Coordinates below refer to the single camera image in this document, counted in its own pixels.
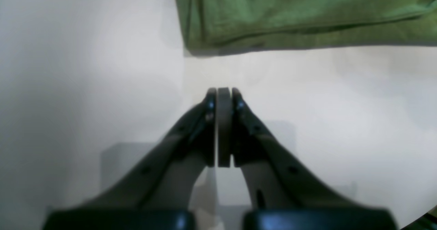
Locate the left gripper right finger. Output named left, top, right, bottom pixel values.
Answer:
left=217, top=88, right=396, bottom=230

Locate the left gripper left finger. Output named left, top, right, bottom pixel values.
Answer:
left=43, top=88, right=217, bottom=230

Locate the green t-shirt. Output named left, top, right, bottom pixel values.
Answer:
left=176, top=0, right=436, bottom=56

